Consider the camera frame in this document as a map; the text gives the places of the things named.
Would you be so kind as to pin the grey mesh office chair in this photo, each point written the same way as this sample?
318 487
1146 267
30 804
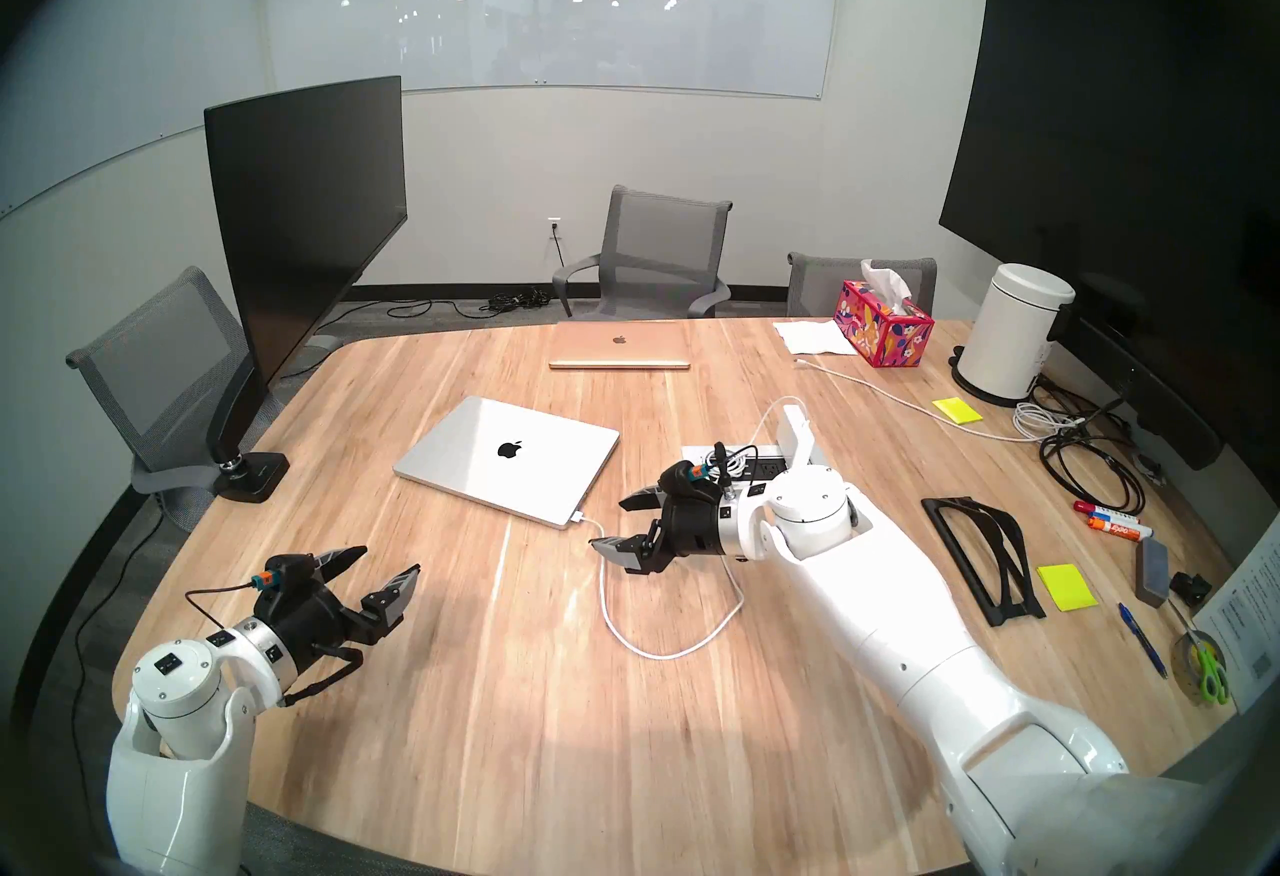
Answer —
820 284

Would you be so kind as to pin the white printed paper sheet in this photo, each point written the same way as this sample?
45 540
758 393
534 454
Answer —
1250 614

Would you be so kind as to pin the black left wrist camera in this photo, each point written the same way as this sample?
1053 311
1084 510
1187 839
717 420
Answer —
285 571

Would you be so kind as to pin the small black clip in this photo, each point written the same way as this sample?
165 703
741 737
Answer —
1192 589

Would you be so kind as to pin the colourful floral tissue box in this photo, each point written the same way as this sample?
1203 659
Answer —
880 334

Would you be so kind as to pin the silver table power outlet box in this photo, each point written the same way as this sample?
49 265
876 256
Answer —
765 464

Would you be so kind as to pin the white cylindrical trash can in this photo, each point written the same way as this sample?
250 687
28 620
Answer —
1010 334

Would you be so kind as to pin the large black wall television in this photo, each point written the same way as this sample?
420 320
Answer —
1120 104

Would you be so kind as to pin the black video bar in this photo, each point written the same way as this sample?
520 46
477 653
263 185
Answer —
1170 414

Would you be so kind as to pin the silver MacBook laptop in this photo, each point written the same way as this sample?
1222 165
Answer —
480 464

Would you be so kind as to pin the white paper napkin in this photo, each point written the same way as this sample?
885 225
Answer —
815 339

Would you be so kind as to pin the grey mesh chair without armrests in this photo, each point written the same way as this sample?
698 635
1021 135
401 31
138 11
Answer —
150 364

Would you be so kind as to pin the yellow sticky note pad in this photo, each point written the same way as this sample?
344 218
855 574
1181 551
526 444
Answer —
1066 587
958 411

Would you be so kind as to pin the grey mesh chair with armrests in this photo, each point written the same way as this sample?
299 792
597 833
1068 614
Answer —
660 244

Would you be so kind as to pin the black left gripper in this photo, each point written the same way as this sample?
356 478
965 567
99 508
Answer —
320 619

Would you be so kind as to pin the gold MacBook laptop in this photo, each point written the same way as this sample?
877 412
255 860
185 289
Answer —
620 344

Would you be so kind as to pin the white power adapter brick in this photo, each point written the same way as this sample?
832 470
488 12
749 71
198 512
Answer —
797 434

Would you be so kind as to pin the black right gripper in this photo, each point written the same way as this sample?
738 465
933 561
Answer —
690 529

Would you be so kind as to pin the black curved desk monitor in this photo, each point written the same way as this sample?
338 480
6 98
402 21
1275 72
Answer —
300 214

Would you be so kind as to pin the red whiteboard marker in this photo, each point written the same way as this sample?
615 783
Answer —
1100 511

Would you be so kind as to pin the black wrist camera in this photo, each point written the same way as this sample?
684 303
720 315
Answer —
688 474
285 571

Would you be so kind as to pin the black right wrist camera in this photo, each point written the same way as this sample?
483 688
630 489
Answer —
688 474

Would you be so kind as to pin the clear tape roll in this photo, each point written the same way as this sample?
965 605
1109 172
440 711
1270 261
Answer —
1185 659

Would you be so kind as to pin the blue pen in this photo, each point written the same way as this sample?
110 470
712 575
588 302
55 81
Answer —
1142 639

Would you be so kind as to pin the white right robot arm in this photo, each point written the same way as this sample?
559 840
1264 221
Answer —
900 604

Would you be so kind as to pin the orange and blue whiteboard marker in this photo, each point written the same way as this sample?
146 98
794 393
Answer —
1120 529

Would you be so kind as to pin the grey whiteboard eraser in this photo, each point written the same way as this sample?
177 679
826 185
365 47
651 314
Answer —
1152 574

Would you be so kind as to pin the black laptop stand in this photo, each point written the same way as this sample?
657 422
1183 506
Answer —
1010 544

